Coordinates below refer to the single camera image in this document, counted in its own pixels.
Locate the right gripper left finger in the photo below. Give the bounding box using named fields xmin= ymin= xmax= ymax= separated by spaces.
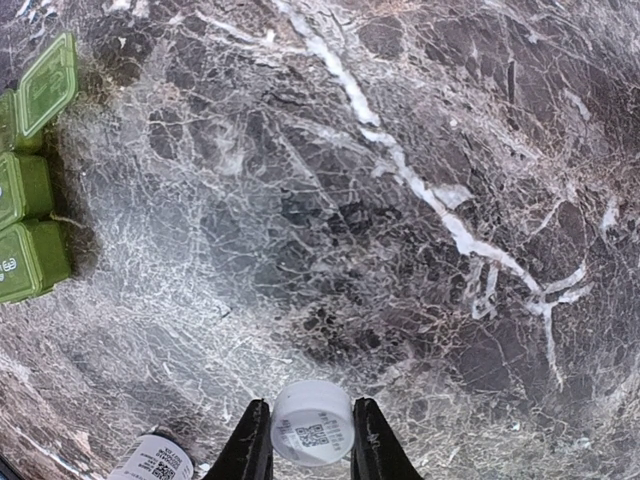
xmin=203 ymin=399 xmax=274 ymax=480

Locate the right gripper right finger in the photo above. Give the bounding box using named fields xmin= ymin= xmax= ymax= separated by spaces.
xmin=350 ymin=398 xmax=422 ymax=480

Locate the white pill bottle near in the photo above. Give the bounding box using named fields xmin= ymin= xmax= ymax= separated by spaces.
xmin=106 ymin=433 xmax=194 ymax=480

